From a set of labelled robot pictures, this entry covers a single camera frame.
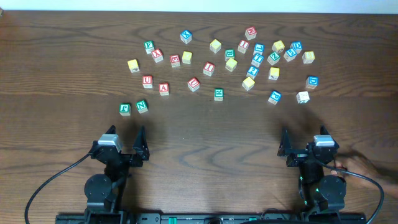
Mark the person hand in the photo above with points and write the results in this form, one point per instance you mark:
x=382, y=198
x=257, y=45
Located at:
x=359, y=165

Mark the green J block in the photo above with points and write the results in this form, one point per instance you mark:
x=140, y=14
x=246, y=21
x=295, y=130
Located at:
x=125, y=109

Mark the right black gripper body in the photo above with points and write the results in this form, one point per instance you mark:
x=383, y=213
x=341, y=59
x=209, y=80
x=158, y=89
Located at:
x=302, y=157

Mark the yellow B block far right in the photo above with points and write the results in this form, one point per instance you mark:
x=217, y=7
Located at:
x=308, y=57

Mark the blue D block upper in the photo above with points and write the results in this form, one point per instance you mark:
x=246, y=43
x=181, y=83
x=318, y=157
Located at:
x=296, y=46

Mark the green Z block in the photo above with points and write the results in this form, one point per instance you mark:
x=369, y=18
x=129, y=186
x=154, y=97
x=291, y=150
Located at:
x=273, y=58

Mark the green F block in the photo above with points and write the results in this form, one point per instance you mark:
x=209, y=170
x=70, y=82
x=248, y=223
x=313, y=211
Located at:
x=149, y=46

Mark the red X block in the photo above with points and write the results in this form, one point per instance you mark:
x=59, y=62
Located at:
x=157, y=55

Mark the yellow S block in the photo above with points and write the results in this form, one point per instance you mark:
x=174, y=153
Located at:
x=248, y=83

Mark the red U block centre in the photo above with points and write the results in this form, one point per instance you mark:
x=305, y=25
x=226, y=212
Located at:
x=193, y=84

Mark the red U block left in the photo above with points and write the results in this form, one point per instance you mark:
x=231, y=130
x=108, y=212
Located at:
x=147, y=81

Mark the red u block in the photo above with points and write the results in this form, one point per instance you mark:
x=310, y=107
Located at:
x=147, y=81
x=193, y=84

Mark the red A block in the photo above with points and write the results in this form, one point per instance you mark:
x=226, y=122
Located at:
x=164, y=89

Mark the blue d block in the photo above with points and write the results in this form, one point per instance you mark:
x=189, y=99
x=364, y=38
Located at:
x=296, y=46
x=312, y=82

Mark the yellow O block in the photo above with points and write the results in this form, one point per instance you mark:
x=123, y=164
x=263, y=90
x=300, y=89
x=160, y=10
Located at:
x=187, y=57

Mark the plain L block green 7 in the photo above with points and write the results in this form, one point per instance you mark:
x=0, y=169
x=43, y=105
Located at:
x=302, y=97

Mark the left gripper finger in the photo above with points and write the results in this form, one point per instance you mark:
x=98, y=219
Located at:
x=140, y=145
x=111, y=130

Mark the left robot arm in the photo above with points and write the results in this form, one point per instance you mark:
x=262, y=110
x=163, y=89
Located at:
x=104, y=191

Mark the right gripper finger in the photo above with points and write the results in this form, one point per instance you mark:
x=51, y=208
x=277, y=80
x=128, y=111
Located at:
x=324, y=131
x=285, y=147

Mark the red I block centre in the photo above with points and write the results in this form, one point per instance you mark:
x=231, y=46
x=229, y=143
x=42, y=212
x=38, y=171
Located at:
x=208, y=69

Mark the blue T block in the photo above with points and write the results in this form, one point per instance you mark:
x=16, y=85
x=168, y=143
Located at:
x=257, y=60

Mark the yellow block upper right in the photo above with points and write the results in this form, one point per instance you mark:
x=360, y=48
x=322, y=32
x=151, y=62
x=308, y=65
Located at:
x=278, y=46

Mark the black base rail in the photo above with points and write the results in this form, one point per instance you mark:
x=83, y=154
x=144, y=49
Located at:
x=156, y=218

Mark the yellow C block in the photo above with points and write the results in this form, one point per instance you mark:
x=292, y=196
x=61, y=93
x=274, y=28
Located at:
x=215, y=46

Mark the blue P block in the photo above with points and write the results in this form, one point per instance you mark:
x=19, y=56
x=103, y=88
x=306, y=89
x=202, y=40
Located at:
x=275, y=97

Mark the yellow block centre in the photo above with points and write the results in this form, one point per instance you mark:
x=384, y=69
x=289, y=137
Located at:
x=231, y=64

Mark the blue 2 block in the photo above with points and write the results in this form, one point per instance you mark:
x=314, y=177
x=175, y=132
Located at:
x=252, y=72

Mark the green B block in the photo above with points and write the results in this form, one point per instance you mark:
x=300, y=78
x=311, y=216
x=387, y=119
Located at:
x=229, y=53

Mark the green N block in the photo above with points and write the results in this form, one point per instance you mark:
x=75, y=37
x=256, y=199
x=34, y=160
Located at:
x=141, y=106

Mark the blue 5 block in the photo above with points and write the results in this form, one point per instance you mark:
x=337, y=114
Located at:
x=290, y=54

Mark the yellow block far left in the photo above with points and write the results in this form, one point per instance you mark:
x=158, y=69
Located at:
x=133, y=65

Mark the blue D block lower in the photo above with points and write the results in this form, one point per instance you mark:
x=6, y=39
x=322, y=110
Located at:
x=312, y=82

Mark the red Q block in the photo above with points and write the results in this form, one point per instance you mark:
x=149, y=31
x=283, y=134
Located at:
x=175, y=61

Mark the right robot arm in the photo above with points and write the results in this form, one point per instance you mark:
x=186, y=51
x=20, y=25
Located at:
x=323, y=194

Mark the green R block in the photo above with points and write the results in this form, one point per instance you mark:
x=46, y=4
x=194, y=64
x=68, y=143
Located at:
x=218, y=94

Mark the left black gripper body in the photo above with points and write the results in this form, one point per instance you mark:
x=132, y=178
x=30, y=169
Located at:
x=125, y=157

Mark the blue L block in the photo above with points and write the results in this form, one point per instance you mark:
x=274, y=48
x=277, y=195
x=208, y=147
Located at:
x=258, y=49

